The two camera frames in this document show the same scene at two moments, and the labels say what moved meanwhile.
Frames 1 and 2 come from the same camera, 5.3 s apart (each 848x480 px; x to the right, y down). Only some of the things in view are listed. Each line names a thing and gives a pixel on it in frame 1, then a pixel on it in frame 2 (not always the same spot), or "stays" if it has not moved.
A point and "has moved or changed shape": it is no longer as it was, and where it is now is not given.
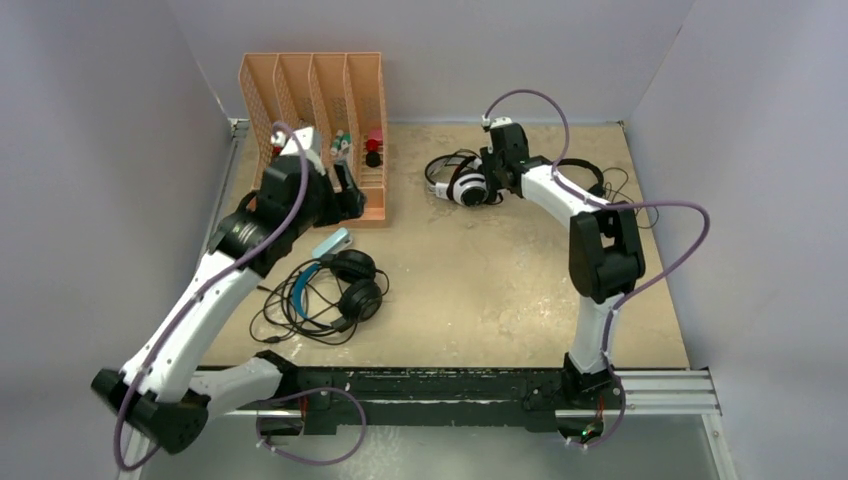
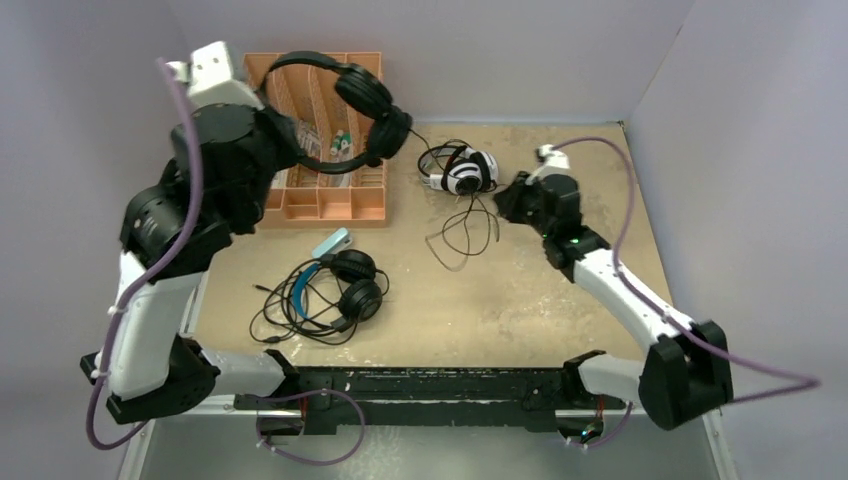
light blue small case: (335, 243) stays
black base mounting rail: (442, 398) stays
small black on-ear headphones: (598, 190) → (362, 92)
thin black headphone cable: (622, 187) → (457, 215)
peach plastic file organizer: (340, 94) stays
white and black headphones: (468, 187) has moved or changed shape
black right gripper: (488, 157) → (508, 201)
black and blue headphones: (363, 300) stays
